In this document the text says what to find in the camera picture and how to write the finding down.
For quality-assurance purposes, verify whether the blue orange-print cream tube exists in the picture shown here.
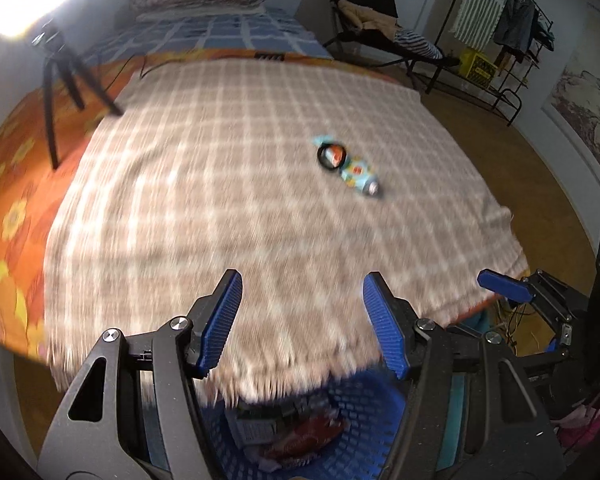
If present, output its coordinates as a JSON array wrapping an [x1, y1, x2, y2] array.
[[313, 136, 381, 197]]

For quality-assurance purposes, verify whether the blue plastic basket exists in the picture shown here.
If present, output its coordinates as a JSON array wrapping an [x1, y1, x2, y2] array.
[[199, 366, 424, 480]]

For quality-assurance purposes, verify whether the red snack wrapper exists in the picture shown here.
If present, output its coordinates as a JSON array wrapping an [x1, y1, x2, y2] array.
[[261, 408, 350, 464]]

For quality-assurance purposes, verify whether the beige plaid blanket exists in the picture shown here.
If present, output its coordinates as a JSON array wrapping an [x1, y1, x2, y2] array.
[[44, 58, 528, 403]]

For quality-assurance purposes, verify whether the black metal clothes rack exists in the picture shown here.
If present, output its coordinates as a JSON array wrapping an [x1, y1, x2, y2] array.
[[428, 0, 555, 126]]

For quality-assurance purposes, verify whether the orange floral bed sheet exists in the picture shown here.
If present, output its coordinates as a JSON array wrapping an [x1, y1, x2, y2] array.
[[0, 58, 427, 367]]

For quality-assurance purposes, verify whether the dark jacket on rack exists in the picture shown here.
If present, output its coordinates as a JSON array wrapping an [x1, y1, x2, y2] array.
[[492, 0, 535, 65]]

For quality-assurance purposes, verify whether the striped cloth on chair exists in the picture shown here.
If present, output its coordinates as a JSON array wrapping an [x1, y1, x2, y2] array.
[[393, 28, 443, 60]]

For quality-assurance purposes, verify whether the striped towel on rack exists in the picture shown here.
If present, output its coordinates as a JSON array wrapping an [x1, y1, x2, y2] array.
[[451, 0, 506, 51]]

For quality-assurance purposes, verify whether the blue checked bed sheet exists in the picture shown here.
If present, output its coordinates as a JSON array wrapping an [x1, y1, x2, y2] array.
[[83, 8, 330, 66]]

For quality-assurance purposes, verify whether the tan cloth on chair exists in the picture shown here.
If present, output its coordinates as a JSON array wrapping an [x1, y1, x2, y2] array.
[[337, 0, 400, 39]]

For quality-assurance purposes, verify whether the black folding chair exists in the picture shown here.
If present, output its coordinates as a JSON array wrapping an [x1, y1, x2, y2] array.
[[323, 0, 460, 91]]

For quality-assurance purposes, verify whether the black tripod stand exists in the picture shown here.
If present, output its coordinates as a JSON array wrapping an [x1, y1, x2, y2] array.
[[31, 21, 123, 170]]

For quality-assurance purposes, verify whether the black ring cap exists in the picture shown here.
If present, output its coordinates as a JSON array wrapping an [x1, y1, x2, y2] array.
[[316, 142, 348, 171]]

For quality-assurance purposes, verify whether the wall painting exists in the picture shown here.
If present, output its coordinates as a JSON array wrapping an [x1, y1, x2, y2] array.
[[544, 4, 600, 167]]

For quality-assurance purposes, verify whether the black ring light cable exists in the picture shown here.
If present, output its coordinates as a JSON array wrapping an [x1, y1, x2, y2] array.
[[99, 52, 257, 91]]

